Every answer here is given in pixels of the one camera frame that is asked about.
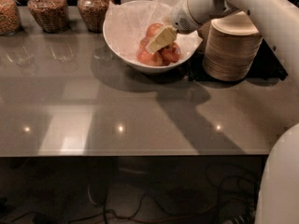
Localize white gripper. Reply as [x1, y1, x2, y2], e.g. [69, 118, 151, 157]
[145, 0, 217, 54]

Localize red-yellow apple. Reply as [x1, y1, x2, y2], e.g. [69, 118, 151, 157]
[146, 23, 163, 38]

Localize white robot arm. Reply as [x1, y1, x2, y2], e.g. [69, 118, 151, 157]
[166, 0, 299, 224]

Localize right red apple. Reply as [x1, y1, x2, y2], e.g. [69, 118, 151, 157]
[160, 42, 180, 65]

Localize red apple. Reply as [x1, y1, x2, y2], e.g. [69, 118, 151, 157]
[160, 42, 180, 65]
[136, 48, 163, 67]

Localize front left red apple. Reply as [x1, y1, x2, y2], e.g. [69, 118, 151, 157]
[136, 48, 163, 67]

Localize white ceramic bowl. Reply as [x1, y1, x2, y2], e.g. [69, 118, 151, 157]
[103, 0, 202, 75]

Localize white paper bowl liner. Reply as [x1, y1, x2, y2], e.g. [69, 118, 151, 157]
[105, 0, 204, 63]

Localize far stack of paper bowls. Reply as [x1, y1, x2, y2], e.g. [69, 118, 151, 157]
[197, 21, 211, 54]

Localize stack of paper bowls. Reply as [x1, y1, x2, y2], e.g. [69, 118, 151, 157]
[197, 21, 211, 54]
[203, 12, 263, 81]

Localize near stack of paper bowls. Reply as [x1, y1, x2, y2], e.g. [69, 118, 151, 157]
[203, 12, 263, 81]

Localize right glass cereal jar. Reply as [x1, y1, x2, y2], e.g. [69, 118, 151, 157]
[77, 0, 114, 33]

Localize glass cereal jar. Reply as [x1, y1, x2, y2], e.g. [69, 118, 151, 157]
[0, 0, 21, 35]
[77, 0, 114, 33]
[27, 0, 69, 33]

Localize black mat under bowls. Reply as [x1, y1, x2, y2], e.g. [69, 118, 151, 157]
[183, 41, 288, 82]

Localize middle glass cereal jar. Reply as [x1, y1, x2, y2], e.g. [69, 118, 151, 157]
[27, 0, 69, 33]

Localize left glass cereal jar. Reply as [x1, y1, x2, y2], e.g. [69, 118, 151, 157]
[0, 0, 21, 35]

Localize black cables under table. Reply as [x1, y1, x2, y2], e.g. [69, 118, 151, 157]
[0, 161, 269, 224]

